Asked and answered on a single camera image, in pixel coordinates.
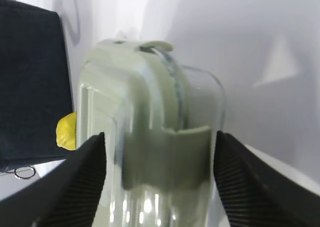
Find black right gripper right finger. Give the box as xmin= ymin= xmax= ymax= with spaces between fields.
xmin=213 ymin=131 xmax=320 ymax=227

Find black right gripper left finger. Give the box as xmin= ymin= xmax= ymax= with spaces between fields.
xmin=0 ymin=132 xmax=106 ymax=227

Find yellow lemon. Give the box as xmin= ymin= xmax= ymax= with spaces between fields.
xmin=56 ymin=112 xmax=77 ymax=151

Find dark blue lunch bag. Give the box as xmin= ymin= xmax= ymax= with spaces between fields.
xmin=0 ymin=0 xmax=73 ymax=172

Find glass container green lid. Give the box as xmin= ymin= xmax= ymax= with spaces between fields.
xmin=76 ymin=39 xmax=226 ymax=227

